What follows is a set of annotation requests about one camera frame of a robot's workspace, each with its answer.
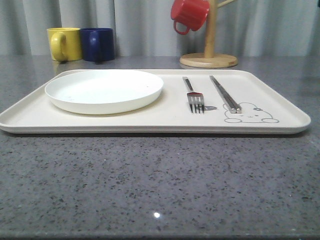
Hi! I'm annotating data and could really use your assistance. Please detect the silver metal fork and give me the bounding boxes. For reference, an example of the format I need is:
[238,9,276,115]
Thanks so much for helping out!
[182,76,205,114]

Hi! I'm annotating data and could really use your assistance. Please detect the dark blue mug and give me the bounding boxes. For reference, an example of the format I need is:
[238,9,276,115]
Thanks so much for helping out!
[79,28,116,62]

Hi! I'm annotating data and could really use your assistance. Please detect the cream tray with bunny print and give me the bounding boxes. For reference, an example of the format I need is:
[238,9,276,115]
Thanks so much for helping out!
[0,69,311,134]

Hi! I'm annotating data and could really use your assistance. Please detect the red ribbed mug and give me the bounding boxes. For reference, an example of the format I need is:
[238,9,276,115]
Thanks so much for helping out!
[170,0,210,35]

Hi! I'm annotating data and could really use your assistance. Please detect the grey curtain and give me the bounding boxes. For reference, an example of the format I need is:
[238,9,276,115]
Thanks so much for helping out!
[0,0,320,57]

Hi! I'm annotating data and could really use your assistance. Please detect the wooden mug tree stand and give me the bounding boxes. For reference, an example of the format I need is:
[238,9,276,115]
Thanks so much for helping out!
[179,0,238,69]

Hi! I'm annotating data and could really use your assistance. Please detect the yellow mug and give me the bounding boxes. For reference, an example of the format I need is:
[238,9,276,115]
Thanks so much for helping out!
[47,27,82,62]

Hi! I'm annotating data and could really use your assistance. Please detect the white round plate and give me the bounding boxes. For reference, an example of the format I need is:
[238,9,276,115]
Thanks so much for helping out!
[44,69,164,115]

